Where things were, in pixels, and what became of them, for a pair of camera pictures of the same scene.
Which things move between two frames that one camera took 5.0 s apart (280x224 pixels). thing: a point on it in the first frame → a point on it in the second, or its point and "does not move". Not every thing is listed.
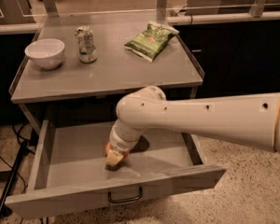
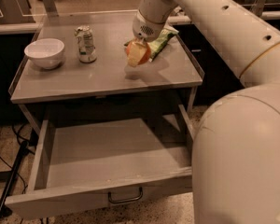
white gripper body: x=117 y=146 → x=145 y=29
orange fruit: x=107 y=149 → x=147 y=54
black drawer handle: x=126 y=200 does not move
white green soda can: x=87 y=50 does not move
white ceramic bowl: x=47 y=53 does not move
